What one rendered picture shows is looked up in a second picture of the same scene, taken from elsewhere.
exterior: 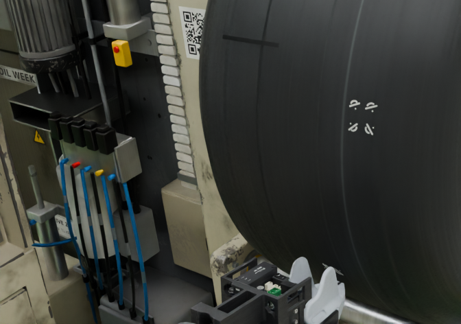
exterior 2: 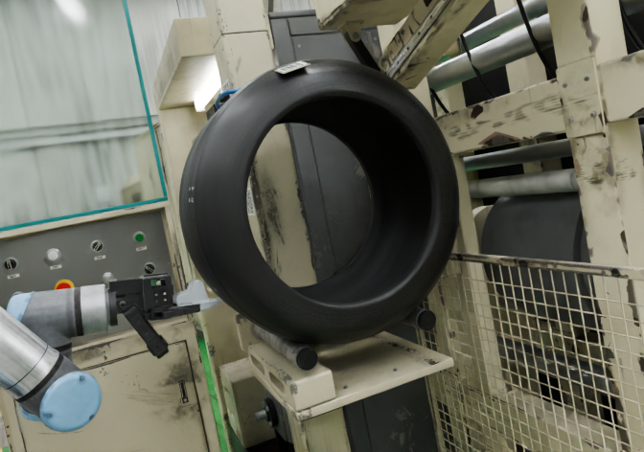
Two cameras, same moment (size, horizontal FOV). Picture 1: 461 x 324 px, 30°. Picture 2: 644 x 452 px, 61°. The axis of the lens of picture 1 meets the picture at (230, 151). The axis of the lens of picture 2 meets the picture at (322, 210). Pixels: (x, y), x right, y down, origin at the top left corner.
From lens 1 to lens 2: 0.85 m
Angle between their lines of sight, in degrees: 33
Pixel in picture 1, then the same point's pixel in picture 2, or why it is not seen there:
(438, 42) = (217, 156)
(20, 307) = (180, 350)
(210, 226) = not seen: hidden behind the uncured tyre
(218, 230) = not seen: hidden behind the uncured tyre
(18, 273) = (181, 331)
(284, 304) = (148, 282)
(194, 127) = not seen: hidden behind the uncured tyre
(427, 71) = (211, 169)
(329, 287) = (197, 291)
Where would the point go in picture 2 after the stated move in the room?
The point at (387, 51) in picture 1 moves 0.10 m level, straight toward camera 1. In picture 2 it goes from (198, 162) to (154, 167)
